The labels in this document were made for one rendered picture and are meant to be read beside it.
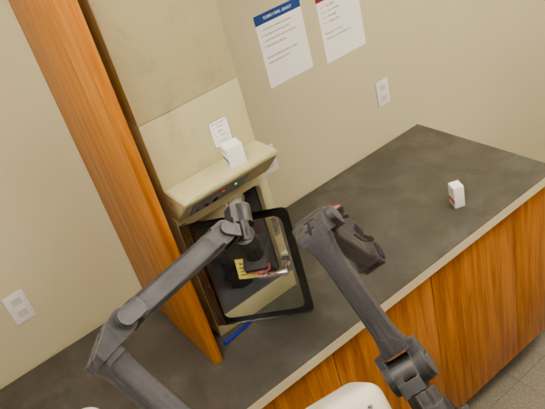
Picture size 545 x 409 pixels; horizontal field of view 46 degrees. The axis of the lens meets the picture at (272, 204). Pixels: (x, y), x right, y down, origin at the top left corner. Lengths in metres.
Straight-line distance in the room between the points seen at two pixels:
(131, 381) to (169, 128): 0.71
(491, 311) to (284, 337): 0.97
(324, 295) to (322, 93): 0.87
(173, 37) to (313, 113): 1.02
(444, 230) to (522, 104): 1.51
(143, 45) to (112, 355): 0.76
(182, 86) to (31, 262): 0.82
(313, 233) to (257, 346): 0.71
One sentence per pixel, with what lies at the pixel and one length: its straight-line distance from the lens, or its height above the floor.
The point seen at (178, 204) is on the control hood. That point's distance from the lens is 1.72.
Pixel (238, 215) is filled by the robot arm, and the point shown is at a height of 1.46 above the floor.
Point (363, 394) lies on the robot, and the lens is 1.25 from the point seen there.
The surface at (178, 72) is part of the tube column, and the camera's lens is 1.71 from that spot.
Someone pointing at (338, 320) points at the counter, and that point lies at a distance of 2.03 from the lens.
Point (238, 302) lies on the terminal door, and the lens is 1.98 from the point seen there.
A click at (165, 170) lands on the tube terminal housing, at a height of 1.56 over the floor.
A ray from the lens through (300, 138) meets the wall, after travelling 2.56.
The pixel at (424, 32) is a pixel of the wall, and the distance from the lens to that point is 2.94.
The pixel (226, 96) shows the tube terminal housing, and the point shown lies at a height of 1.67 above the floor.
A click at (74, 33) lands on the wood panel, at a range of 1.51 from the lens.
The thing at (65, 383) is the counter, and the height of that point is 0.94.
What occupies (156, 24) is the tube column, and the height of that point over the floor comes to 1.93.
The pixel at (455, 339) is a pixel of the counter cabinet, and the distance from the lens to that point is 2.55.
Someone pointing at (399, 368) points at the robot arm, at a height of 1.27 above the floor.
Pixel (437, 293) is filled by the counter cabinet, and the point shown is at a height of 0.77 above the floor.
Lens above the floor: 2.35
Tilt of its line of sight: 32 degrees down
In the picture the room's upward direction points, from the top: 16 degrees counter-clockwise
